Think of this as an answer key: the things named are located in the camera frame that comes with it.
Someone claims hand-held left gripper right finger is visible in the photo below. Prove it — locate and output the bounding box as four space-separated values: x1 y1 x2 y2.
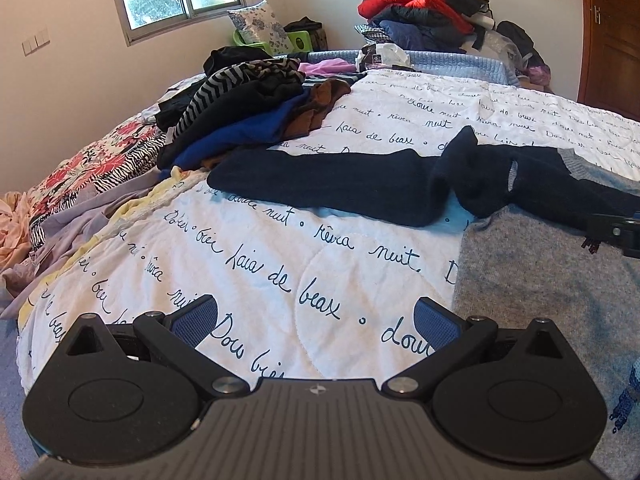
380 296 568 402

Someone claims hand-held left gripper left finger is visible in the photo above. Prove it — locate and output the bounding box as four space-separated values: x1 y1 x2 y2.
63 295 249 402

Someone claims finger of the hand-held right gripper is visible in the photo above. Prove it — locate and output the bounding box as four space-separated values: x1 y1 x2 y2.
582 212 640 260

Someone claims grey and navy sweater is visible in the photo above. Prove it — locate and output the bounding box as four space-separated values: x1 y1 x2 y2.
206 125 640 477

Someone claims white script printed blanket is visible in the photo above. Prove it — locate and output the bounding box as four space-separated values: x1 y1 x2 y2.
17 67 640 396

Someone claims lavender sheet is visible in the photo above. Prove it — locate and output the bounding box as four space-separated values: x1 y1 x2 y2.
0 167 174 322

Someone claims purple plastic bag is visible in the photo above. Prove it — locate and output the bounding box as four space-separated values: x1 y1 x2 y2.
525 62 552 86

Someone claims floral patchwork quilt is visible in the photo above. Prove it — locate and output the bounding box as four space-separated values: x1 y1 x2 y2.
27 120 174 252

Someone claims wooden door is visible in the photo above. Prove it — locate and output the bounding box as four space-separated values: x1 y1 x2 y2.
576 0 640 124

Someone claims peach cloth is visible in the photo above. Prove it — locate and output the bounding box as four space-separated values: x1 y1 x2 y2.
0 190 37 272

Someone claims black coat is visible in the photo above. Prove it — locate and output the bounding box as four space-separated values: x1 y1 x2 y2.
495 20 539 67

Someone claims clear plastic bag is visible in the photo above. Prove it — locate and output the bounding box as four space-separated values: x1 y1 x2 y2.
477 30 527 73

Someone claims blue quilted blanket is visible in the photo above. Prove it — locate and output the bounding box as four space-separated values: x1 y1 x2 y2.
277 48 517 87

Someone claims black grey striped garment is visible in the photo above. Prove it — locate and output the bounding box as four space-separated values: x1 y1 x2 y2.
172 57 307 142

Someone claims brown garment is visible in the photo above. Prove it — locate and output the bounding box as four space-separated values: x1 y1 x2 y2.
282 79 352 142

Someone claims blue white striped garment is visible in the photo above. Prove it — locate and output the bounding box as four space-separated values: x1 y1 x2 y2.
304 72 367 87

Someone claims white plastic bag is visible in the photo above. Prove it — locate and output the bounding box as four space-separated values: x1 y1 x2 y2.
355 42 414 71

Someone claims purple garment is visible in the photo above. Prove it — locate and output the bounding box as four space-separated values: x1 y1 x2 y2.
298 58 354 77

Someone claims navy jacket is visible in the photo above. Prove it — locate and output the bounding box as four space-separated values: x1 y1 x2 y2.
370 6 477 54

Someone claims green plastic stool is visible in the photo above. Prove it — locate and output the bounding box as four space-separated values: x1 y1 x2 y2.
233 27 314 57

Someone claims checkered cloth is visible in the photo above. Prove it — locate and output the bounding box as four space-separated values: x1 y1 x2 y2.
354 23 389 44

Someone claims floral pillow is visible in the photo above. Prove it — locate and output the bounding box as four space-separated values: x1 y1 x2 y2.
227 1 286 54

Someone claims black bag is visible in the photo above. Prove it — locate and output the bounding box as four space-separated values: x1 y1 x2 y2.
283 17 329 51

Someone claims white wall switch panel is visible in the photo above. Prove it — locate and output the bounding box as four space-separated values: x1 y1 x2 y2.
21 26 51 56

